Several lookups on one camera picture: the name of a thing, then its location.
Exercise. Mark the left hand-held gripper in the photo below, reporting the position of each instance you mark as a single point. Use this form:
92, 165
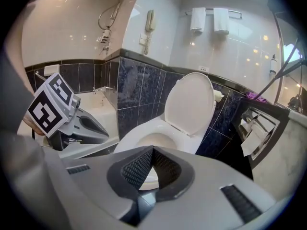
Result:
46, 109

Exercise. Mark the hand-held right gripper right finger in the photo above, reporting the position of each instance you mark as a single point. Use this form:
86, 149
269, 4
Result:
206, 188

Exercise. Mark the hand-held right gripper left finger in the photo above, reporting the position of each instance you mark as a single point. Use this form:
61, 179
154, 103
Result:
96, 183

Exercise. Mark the person's left forearm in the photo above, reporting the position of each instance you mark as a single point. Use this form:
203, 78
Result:
33, 127

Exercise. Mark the white toilet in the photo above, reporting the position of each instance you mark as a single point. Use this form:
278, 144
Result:
192, 145

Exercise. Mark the chrome toilet paper holder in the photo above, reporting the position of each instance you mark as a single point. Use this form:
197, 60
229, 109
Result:
260, 130

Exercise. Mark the white bathtub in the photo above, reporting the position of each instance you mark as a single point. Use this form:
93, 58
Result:
105, 118

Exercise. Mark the chrome bathtub drain lever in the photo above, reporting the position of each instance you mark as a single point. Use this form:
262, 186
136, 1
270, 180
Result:
102, 102

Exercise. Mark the white soap dish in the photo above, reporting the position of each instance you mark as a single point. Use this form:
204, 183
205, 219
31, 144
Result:
51, 70

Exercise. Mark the chrome bathtub grab bar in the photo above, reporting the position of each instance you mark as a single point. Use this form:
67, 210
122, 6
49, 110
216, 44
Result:
40, 75

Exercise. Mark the chrome shower valve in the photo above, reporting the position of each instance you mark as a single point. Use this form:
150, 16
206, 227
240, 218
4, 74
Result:
105, 49

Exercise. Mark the white toiletry bottle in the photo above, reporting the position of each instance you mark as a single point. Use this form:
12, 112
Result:
106, 37
104, 41
108, 32

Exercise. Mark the purple cloth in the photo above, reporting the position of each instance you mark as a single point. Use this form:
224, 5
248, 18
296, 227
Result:
255, 96

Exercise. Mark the chrome shower slide bar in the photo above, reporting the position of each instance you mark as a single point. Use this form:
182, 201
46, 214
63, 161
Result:
118, 6

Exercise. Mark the black tripod light stand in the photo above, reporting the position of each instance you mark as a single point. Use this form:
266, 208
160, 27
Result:
283, 68

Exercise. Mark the white hanging towel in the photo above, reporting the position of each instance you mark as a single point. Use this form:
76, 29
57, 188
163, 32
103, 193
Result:
197, 19
221, 20

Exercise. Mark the chrome towel rack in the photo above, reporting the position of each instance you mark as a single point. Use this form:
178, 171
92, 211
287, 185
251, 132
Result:
236, 13

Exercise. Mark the white telephone wall plate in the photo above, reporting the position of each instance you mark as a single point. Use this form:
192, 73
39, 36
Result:
142, 38

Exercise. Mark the small white wall label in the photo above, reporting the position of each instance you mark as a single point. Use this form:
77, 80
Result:
203, 68

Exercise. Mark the beige wall telephone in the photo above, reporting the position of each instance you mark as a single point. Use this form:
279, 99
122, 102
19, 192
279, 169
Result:
150, 20

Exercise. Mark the framed wall mirror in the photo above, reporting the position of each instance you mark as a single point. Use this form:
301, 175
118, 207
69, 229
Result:
295, 80

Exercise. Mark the white wall soap dispenser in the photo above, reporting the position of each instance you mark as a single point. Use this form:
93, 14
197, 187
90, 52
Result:
273, 65

